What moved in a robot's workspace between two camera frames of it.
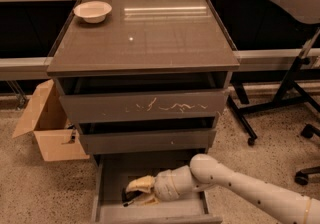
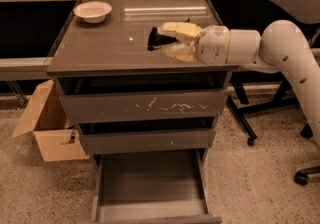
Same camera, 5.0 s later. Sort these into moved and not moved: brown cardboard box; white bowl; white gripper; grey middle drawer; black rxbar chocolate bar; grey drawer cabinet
Moved: black rxbar chocolate bar; white gripper
Not moved: brown cardboard box; grey middle drawer; white bowl; grey drawer cabinet
